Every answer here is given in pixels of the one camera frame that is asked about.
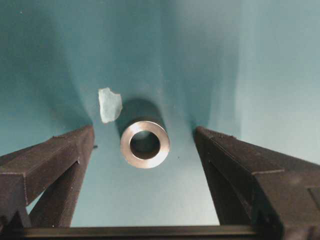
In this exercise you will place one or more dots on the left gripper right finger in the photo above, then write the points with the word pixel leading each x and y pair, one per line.
pixel 252 185

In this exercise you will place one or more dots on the pale tape piece left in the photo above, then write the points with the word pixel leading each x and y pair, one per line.
pixel 110 105

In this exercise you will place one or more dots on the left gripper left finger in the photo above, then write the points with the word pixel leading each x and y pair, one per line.
pixel 40 184

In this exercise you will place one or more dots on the teal table cloth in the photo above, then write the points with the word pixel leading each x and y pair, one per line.
pixel 246 68

